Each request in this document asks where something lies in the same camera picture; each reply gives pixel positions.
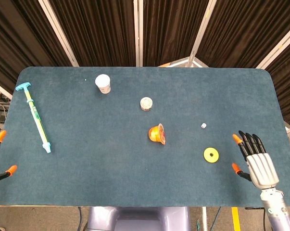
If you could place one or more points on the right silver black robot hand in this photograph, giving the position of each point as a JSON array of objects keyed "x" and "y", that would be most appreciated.
[{"x": 262, "y": 168}]

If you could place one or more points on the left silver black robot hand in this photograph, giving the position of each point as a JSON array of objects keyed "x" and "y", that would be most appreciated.
[{"x": 1, "y": 136}]

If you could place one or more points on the small white die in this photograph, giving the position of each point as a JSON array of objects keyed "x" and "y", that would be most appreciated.
[{"x": 203, "y": 125}]

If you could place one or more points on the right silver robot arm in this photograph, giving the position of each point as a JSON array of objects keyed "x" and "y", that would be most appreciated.
[{"x": 275, "y": 209}]

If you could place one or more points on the teal yellow toy syringe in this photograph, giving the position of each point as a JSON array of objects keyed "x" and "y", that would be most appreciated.
[{"x": 36, "y": 114}]

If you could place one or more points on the yellow floor tape strip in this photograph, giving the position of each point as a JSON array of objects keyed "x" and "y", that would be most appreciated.
[{"x": 235, "y": 219}]

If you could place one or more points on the white table leg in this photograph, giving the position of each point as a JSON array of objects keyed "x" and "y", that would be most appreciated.
[{"x": 204, "y": 219}]

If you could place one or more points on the black pleated curtain panel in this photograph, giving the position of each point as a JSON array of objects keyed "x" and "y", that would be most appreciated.
[
  {"x": 99, "y": 31},
  {"x": 243, "y": 31},
  {"x": 15, "y": 36},
  {"x": 168, "y": 31},
  {"x": 289, "y": 84}
]

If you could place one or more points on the blue carpet table mat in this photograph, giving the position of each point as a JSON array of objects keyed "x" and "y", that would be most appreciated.
[{"x": 111, "y": 156}]

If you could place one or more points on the orange jelly cup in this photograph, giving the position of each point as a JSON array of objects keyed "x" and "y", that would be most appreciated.
[{"x": 154, "y": 133}]

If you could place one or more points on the white paper cup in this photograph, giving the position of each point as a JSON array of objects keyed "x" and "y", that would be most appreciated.
[{"x": 102, "y": 83}]

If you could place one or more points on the purple robot torso base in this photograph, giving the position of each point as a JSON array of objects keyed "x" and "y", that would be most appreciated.
[{"x": 140, "y": 219}]

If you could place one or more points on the small clear sprinkles jar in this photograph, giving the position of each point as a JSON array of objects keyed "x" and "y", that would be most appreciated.
[{"x": 146, "y": 103}]

